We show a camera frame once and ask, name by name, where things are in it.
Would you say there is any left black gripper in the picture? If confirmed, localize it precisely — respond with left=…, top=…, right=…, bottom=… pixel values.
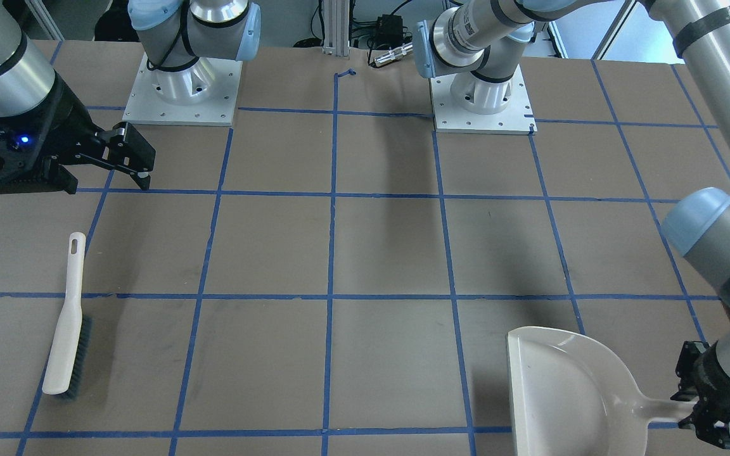
left=672, top=341, right=730, bottom=444

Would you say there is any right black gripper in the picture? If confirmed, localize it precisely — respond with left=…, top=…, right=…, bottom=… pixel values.
left=0, top=75, right=156, bottom=194

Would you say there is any beige plastic dustpan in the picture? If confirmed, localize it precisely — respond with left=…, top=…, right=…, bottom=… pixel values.
left=507, top=326, right=693, bottom=455

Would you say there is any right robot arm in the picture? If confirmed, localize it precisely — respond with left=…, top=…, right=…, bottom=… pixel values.
left=0, top=1, right=262, bottom=194

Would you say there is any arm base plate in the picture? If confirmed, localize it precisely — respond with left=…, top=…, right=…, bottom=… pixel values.
left=122, top=56, right=243, bottom=127
left=430, top=66, right=538, bottom=135

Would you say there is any aluminium frame post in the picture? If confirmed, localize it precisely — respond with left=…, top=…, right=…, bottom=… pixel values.
left=319, top=0, right=351, bottom=60

